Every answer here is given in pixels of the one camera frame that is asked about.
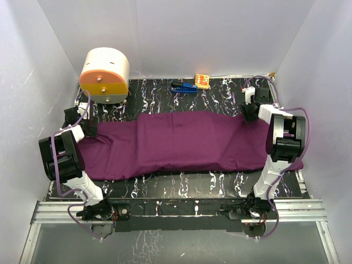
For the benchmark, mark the blue black stapler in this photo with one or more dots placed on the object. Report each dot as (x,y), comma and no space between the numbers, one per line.
(183,87)

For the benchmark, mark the round white drawer box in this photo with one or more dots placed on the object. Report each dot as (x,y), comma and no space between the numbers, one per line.
(105,75)

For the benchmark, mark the purple cloth wrap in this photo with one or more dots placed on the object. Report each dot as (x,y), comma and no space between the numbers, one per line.
(174,142)

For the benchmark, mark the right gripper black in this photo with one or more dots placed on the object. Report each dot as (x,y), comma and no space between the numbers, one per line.
(248,117)

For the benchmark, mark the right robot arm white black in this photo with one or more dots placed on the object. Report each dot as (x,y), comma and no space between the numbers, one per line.
(285,143)

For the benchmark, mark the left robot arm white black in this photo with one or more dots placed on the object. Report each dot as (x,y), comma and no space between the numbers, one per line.
(64,163)

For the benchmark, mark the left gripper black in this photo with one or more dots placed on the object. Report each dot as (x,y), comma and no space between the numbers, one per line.
(93,128)

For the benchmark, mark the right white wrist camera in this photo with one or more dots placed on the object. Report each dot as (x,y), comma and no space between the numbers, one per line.
(249,94)

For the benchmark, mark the orange small box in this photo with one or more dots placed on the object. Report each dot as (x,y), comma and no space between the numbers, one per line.
(202,81)

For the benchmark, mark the black base frame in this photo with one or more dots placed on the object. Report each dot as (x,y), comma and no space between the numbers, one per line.
(129,215)

